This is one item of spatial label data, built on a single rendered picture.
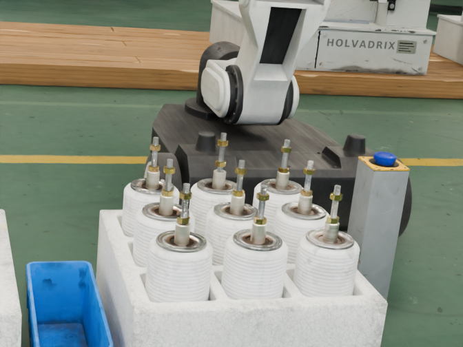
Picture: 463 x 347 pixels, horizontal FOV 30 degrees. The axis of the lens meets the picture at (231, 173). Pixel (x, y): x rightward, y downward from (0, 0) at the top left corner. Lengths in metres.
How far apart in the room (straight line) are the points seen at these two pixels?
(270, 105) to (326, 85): 1.46
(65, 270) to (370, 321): 0.52
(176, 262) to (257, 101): 0.85
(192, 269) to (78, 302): 0.35
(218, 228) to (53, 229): 0.64
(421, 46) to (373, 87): 0.29
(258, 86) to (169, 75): 1.31
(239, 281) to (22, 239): 0.72
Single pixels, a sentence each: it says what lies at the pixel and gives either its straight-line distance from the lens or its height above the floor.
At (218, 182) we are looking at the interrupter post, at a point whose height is 0.26.
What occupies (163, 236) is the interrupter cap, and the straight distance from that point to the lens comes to 1.29.
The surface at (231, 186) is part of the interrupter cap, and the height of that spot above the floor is 0.25.
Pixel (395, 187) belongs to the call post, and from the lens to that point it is 1.55.
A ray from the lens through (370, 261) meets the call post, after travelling 1.59.
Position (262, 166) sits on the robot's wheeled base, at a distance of 1.86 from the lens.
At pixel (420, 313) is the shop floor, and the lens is 1.75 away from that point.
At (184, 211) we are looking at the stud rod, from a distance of 1.26.
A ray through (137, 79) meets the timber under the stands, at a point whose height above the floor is 0.04.
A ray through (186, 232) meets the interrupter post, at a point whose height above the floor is 0.27.
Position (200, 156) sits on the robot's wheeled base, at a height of 0.21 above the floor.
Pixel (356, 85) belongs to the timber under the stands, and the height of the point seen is 0.05.
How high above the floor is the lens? 0.75
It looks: 18 degrees down
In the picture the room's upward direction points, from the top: 6 degrees clockwise
